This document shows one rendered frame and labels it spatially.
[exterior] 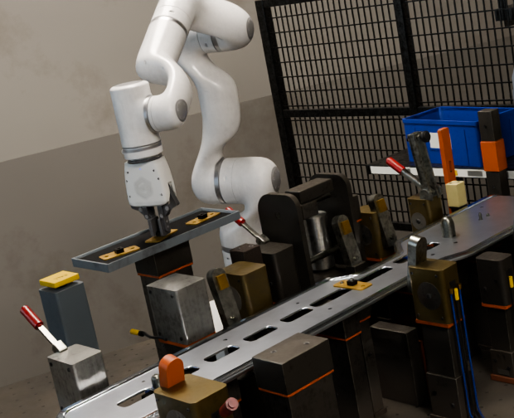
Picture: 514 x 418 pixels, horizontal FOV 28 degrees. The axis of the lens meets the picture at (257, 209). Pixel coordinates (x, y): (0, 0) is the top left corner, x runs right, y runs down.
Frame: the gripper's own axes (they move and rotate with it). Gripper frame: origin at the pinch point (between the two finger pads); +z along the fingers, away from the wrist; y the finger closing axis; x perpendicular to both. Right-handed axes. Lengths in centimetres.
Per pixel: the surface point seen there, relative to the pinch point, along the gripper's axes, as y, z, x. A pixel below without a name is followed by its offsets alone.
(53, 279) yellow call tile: -9.5, 2.5, -26.3
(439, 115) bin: 24, 5, 120
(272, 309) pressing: 25.7, 18.4, -3.0
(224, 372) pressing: 31.0, 18.4, -33.1
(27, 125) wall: -154, -3, 140
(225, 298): 18.4, 13.8, -8.2
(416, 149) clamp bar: 39, 1, 58
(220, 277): 18.1, 9.2, -8.3
